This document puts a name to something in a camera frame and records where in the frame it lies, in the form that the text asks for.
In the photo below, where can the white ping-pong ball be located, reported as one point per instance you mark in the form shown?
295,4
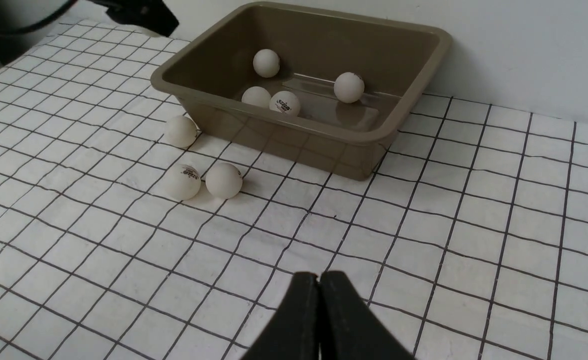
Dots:
348,87
223,180
266,63
256,96
180,131

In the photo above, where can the white grid-patterned tablecloth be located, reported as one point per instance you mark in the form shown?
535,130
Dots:
470,241

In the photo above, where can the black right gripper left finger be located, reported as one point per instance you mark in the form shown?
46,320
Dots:
291,332

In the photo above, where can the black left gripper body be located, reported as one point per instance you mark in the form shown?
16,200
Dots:
152,15

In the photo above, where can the olive plastic storage bin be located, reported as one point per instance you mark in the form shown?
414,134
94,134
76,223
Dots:
396,60

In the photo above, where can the white ball with dark logo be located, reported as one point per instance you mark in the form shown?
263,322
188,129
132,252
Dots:
182,182

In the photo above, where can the white ball with red logo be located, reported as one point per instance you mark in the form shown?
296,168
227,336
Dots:
285,102

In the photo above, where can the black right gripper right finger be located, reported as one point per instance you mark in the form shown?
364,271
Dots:
348,329

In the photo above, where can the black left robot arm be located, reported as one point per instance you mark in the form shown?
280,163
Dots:
23,23

